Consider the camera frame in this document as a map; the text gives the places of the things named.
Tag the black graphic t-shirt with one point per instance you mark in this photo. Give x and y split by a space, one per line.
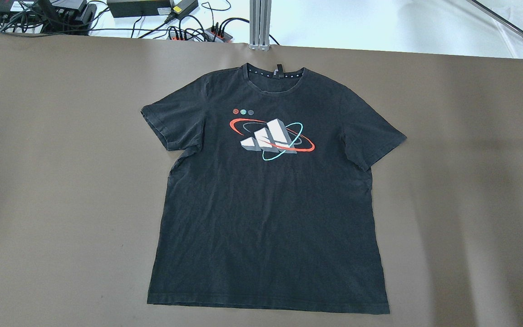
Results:
269 205

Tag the orange power strip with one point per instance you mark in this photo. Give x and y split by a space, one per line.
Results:
207 35

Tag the black power adapter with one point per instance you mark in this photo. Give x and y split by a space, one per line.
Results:
137 8

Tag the aluminium frame post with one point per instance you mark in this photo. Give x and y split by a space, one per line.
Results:
259 22

